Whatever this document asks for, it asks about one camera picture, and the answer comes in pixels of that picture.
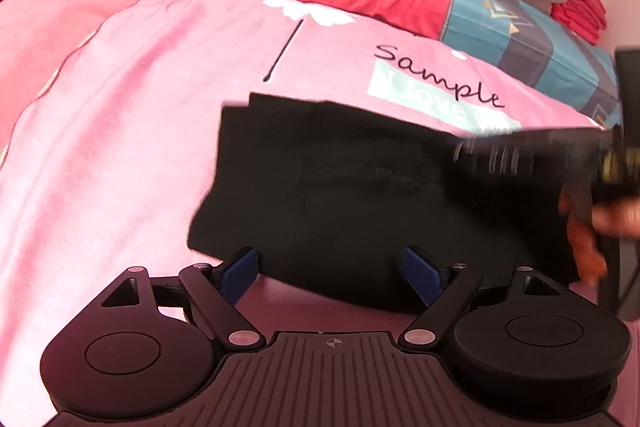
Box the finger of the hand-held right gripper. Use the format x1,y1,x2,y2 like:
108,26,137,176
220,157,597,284
451,126,617,198

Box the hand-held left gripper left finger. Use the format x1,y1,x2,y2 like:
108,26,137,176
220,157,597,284
101,246,267,351

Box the folded red cloth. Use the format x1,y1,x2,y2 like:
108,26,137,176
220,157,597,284
549,0,609,46

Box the black pants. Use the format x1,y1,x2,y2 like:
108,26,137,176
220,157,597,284
187,91,621,317

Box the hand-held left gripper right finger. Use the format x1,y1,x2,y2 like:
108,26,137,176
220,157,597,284
398,245,567,351

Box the pink printed blanket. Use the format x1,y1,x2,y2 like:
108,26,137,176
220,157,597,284
0,0,621,427

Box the person's right hand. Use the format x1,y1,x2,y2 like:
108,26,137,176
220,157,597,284
556,186,640,288

